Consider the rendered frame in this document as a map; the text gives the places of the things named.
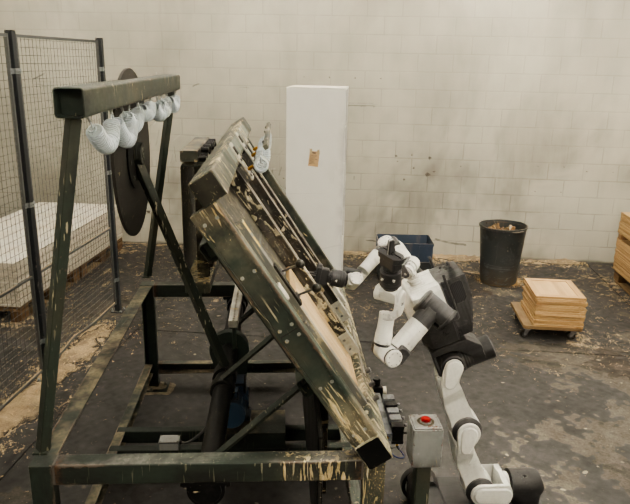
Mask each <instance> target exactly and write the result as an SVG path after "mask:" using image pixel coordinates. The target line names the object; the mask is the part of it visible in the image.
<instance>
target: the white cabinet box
mask: <svg viewBox="0 0 630 504"><path fill-rule="evenodd" d="M348 92H349V86H318V85H292V86H289V87H286V195H287V197H288V198H289V200H290V202H291V203H292V205H293V206H294V208H295V209H296V211H297V212H298V214H299V215H300V217H301V218H302V220H303V221H304V223H305V224H306V226H307V227H308V229H309V230H310V232H311V233H312V235H313V237H314V238H315V240H316V241H317V243H318V244H319V246H320V247H321V249H322V250H323V252H324V253H325V255H326V256H327V258H328V259H329V261H330V262H331V264H332V266H333V267H335V268H336V269H337V270H342V271H343V248H344V217H345V186H346V154H347V123H348Z"/></svg>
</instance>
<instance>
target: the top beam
mask: <svg viewBox="0 0 630 504"><path fill-rule="evenodd" d="M238 128H240V129H241V131H242V132H243V134H244V135H245V137H246V138H247V140H248V137H249V135H250V132H251V127H250V125H249V124H248V122H247V121H246V119H245V118H244V117H242V118H240V119H239V120H237V121H236V122H234V123H233V124H231V126H230V127H229V129H228V130H227V131H226V133H225V134H224V136H223V137H222V138H221V140H220V141H219V142H218V144H217V145H216V147H215V148H214V149H213V151H212V152H211V154H210V155H209V156H208V158H207V159H206V160H205V162H204V163H203V165H202V166H201V167H200V169H199V170H198V172H197V173H196V174H195V176H194V177H193V178H192V180H191V181H190V183H189V184H188V187H189V188H190V189H191V191H192V192H193V194H194V195H195V197H196V198H197V199H198V201H199V202H200V204H201V205H202V207H203V208H206V207H208V206H209V205H211V204H212V203H214V202H215V201H217V200H218V199H220V198H222V197H223V196H225V195H226V194H227V193H228V190H229V187H230V185H231V182H232V180H233V177H234V174H235V172H236V169H237V166H238V164H239V160H238V159H237V157H236V156H235V155H234V153H233V152H232V150H231V149H230V147H229V144H230V142H232V144H233V145H234V146H235V148H236V149H237V151H238V152H239V154H240V156H242V153H243V151H244V148H243V147H242V145H241V144H240V142H239V141H238V139H237V138H236V136H235V133H236V132H237V133H238V134H239V135H240V133H239V132H238ZM240 137H241V138H242V136H241V135H240ZM242 140H243V141H244V139H243V138H242ZM244 143H245V145H246V142H245V141H244Z"/></svg>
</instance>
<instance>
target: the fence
mask: <svg viewBox="0 0 630 504"><path fill-rule="evenodd" d="M243 222H244V220H243V219H241V220H240V221H238V222H236V223H235V225H236V226H237V227H238V229H239V230H240V232H241V233H242V235H243V236H244V238H245V239H246V240H247V242H248V243H249V245H250V246H251V248H252V249H253V251H254V252H255V253H256V255H257V256H258V258H259V259H260V261H261V262H262V264H263V265H264V266H265V268H266V269H267V271H268V272H269V274H270V275H271V277H272V278H273V279H274V281H275V282H276V283H277V282H280V284H281V285H282V287H283V288H284V289H285V291H286V292H287V294H288V295H289V300H288V301H289V303H290V304H291V305H292V307H293V308H294V310H295V311H296V313H297V314H298V316H299V317H300V318H301V320H302V321H305V320H307V321H308V323H309V324H310V326H311V327H312V329H313V330H314V332H315V336H316V337H314V339H315V340H316V342H317V343H318V344H319V346H320V347H321V349H322V350H323V352H324V353H325V355H326V356H327V357H328V359H329V360H330V362H331V363H332V365H333V366H334V368H335V369H336V370H337V372H338V373H339V375H340V376H341V378H342V379H343V381H344V382H345V383H346V385H347V386H348V388H349V389H350V391H351V392H352V394H353V395H354V396H355V398H356V399H357V401H358V402H359V404H360V405H361V407H363V406H365V405H367V401H366V398H365V396H364V395H363V393H362V392H361V391H360V389H359V388H358V386H357V385H356V383H355V382H354V380H353V379H352V377H351V376H350V374H349V373H348V372H347V370H346V369H345V367H344V366H343V364H342V363H341V361H340V360H339V358H338V357H337V356H336V354H335V353H334V351H333V350H332V348H331V347H330V345H329V344H328V342H327V341H326V340H325V338H324V337H323V335H322V334H321V332H320V331H319V329H318V328H317V326H316V325H315V324H314V322H313V321H312V319H311V318H310V316H309V315H308V313H307V312H306V310H305V309H304V307H303V306H300V305H299V304H298V302H297V301H296V299H295V298H294V296H293V295H292V294H291V292H290V291H289V289H288V288H287V286H286V285H285V283H284V282H283V280H282V279H281V278H280V276H279V275H278V273H277V272H276V270H275V269H274V267H273V262H272V261H271V259H270V258H269V257H268V255H267V254H266V252H265V251H264V249H263V248H262V246H261V245H260V246H259V245H258V244H257V242H256V241H255V239H256V238H255V239H254V238H253V237H255V236H254V235H253V233H252V232H251V233H250V232H249V230H250V229H249V230H248V229H247V228H246V226H245V225H244V223H245V222H244V223H243ZM245 224H246V223H245ZM246 225H247V224H246ZM250 231H251V230H250ZM256 240H257V239H256ZM257 241H258V240H257Z"/></svg>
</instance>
